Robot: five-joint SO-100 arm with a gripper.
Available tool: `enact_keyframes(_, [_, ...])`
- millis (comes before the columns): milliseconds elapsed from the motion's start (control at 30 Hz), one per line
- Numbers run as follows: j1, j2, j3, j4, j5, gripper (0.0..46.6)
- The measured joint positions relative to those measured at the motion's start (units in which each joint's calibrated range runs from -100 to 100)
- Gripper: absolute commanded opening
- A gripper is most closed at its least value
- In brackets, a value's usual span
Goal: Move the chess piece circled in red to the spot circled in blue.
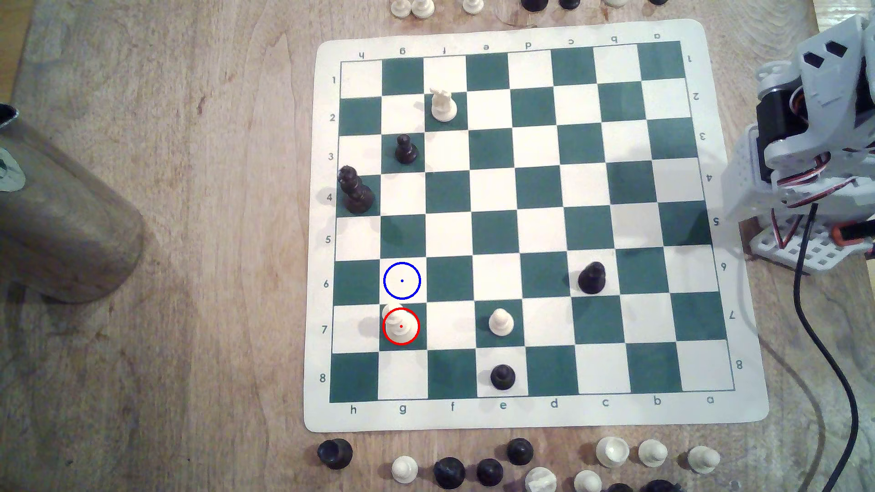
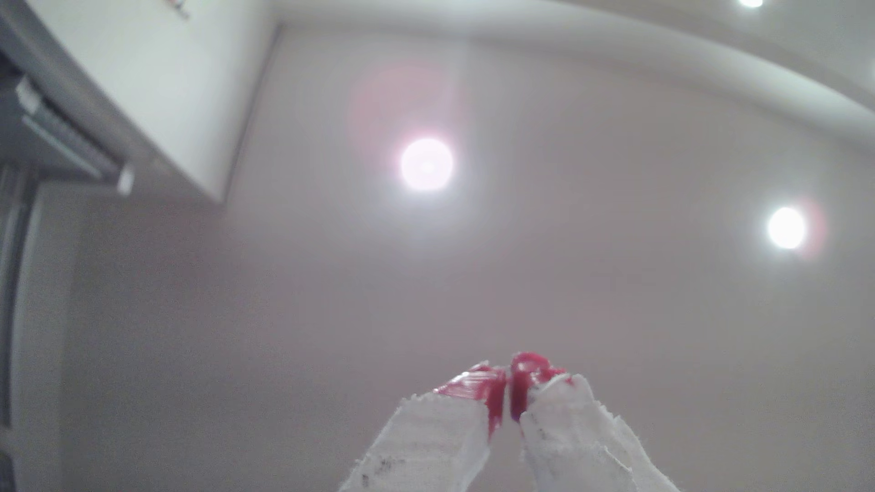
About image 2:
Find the white cabinet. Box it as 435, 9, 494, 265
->
27, 0, 281, 203

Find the grey ventilation unit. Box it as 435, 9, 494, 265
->
0, 14, 138, 199

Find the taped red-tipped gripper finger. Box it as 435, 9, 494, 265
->
340, 361, 508, 492
510, 352, 681, 492

